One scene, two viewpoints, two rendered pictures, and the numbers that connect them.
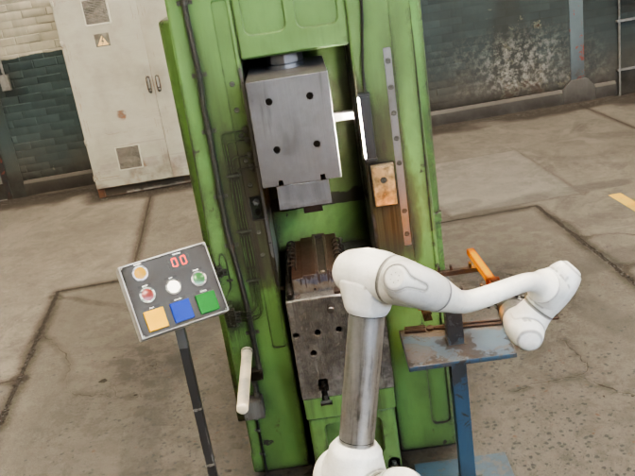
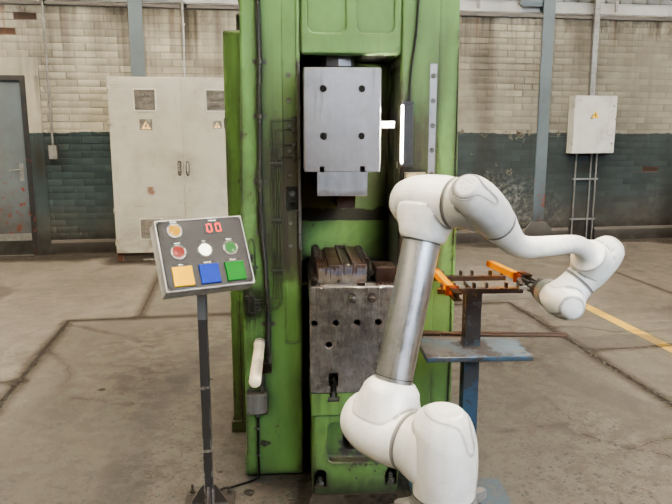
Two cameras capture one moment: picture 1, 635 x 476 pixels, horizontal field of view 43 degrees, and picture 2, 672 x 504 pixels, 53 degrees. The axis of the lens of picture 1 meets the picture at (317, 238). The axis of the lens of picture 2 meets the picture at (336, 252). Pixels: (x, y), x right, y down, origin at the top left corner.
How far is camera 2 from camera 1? 0.77 m
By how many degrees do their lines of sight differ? 11
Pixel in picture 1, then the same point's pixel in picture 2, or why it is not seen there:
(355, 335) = (409, 259)
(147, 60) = (182, 148)
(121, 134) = (147, 208)
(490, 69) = not seen: hidden behind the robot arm
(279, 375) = (287, 372)
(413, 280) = (485, 189)
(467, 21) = not seen: hidden behind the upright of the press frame
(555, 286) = (602, 254)
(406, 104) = (445, 119)
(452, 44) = not seen: hidden behind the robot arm
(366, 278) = (430, 194)
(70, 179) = (93, 245)
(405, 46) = (451, 65)
